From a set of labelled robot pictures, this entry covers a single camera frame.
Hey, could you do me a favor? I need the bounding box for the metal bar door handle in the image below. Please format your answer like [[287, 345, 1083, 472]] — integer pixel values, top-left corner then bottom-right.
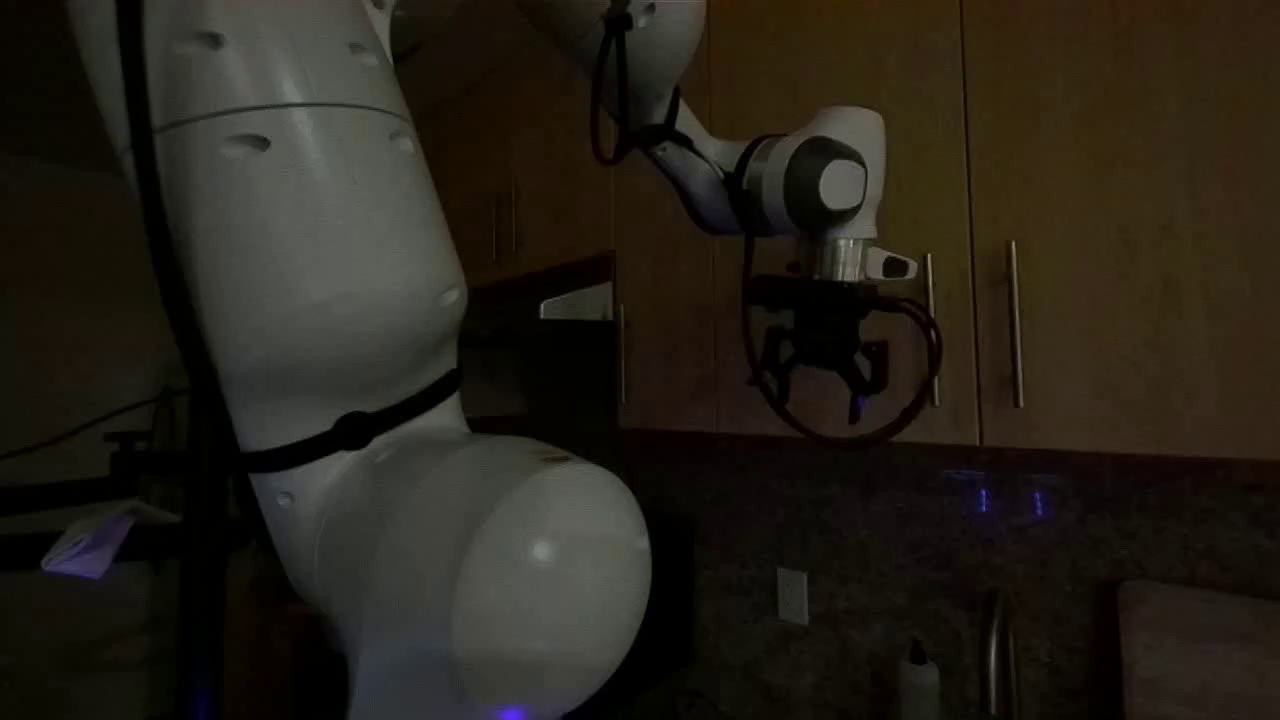
[[920, 251, 946, 413], [1005, 238, 1028, 413]]

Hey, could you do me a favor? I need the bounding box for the black arm strap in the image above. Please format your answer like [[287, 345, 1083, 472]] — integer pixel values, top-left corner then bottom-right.
[[237, 366, 471, 476]]

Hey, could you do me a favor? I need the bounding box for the white soap dispenser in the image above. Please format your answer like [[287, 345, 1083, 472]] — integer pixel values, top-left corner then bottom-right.
[[896, 638, 943, 720]]

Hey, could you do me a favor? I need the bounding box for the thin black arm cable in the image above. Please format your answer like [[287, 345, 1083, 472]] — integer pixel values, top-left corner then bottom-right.
[[589, 0, 688, 171]]

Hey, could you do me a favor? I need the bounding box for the black metal stand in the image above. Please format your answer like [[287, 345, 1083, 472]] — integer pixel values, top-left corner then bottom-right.
[[0, 385, 316, 720]]

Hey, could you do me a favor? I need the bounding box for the dark rectangular panel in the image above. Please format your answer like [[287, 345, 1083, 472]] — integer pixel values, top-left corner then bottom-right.
[[457, 251, 623, 435]]

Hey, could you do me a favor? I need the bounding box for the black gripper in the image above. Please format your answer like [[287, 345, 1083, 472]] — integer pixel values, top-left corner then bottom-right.
[[758, 282, 891, 430]]

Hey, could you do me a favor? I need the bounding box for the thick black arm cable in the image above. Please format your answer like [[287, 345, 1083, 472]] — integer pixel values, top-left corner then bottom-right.
[[112, 0, 237, 443]]

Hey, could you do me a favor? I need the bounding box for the white wall outlet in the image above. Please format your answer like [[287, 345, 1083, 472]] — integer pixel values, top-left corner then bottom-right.
[[774, 564, 811, 628]]

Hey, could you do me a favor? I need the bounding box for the white paper card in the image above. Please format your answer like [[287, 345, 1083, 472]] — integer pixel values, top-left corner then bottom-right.
[[36, 497, 182, 585]]

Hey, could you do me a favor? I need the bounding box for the pale cutting board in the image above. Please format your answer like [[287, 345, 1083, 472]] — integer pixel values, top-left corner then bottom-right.
[[1117, 578, 1280, 720]]

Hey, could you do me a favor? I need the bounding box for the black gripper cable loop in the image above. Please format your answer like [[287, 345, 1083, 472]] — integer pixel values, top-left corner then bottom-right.
[[738, 234, 946, 443]]

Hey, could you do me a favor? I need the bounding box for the wooden cabinet door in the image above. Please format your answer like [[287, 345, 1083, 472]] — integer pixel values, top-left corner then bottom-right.
[[698, 0, 989, 454], [391, 0, 710, 435], [961, 0, 1280, 468]]

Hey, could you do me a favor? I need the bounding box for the metal kitchen faucet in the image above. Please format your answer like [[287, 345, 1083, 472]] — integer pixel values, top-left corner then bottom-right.
[[979, 585, 1023, 720]]

